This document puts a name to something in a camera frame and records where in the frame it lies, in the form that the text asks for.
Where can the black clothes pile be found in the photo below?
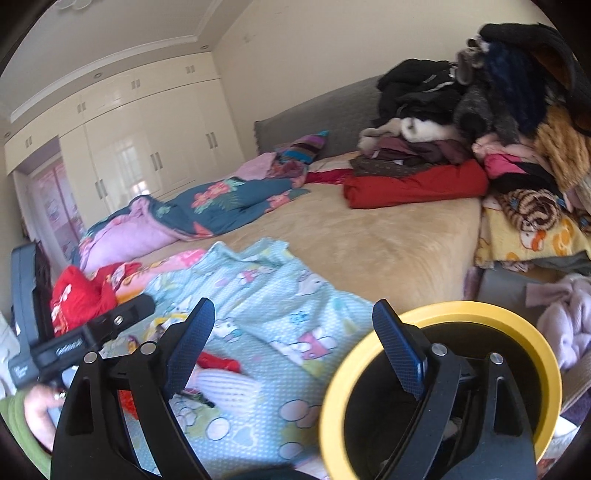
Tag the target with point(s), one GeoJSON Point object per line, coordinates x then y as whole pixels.
{"type": "Point", "coordinates": [501, 82]}

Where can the yellow cartoon blanket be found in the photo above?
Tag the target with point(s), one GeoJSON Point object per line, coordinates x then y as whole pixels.
{"type": "Point", "coordinates": [500, 241]}

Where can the red wrapper packet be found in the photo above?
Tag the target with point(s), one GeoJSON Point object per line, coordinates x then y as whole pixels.
{"type": "Point", "coordinates": [209, 361]}

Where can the red plastic bag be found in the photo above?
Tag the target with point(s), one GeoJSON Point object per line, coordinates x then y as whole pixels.
{"type": "Point", "coordinates": [127, 403]}

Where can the yellow rimmed black trash bin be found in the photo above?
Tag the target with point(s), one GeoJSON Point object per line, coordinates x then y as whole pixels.
{"type": "Point", "coordinates": [493, 396]}

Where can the red cartoon print garment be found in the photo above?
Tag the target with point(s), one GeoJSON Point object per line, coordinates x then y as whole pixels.
{"type": "Point", "coordinates": [78, 297]}

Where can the light blue Hello Kitty sheet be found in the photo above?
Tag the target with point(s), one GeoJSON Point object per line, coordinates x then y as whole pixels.
{"type": "Point", "coordinates": [288, 328]}

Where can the person's left hand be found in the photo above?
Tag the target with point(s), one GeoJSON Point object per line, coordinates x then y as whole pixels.
{"type": "Point", "coordinates": [37, 403]}

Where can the white built-in wardrobe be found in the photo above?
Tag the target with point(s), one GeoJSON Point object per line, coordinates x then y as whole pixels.
{"type": "Point", "coordinates": [156, 129]}

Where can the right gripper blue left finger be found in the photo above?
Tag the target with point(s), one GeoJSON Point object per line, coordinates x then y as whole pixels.
{"type": "Point", "coordinates": [182, 343]}

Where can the beige bed cover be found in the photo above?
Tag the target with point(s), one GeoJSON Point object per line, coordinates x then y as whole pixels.
{"type": "Point", "coordinates": [412, 255]}

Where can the lavender knit sweater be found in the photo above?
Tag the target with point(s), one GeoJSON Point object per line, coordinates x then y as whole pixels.
{"type": "Point", "coordinates": [565, 322]}

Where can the mustard fuzzy garment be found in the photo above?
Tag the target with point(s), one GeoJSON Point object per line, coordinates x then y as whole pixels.
{"type": "Point", "coordinates": [566, 149]}

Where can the grey quilted headboard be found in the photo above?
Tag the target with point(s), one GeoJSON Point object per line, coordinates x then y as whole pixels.
{"type": "Point", "coordinates": [343, 112]}

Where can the black snack wrapper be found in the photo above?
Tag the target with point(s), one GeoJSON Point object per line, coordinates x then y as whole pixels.
{"type": "Point", "coordinates": [194, 399]}

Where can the pink Hello Kitty curtain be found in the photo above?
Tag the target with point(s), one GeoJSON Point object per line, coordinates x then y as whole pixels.
{"type": "Point", "coordinates": [59, 207]}

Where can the tiger stripe garment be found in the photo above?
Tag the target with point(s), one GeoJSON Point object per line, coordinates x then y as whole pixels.
{"type": "Point", "coordinates": [530, 210]}

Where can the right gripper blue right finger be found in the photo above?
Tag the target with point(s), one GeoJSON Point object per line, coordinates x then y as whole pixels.
{"type": "Point", "coordinates": [406, 356]}

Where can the pink cartoon blanket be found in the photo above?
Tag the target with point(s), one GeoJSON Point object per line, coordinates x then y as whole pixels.
{"type": "Point", "coordinates": [134, 284]}

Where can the striped colourful pillow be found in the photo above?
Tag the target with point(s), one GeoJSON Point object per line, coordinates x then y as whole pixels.
{"type": "Point", "coordinates": [292, 160]}

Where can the blue floral quilt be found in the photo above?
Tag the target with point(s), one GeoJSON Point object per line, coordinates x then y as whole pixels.
{"type": "Point", "coordinates": [147, 224]}

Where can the red folded garment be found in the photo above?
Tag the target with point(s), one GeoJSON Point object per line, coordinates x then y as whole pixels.
{"type": "Point", "coordinates": [447, 182]}

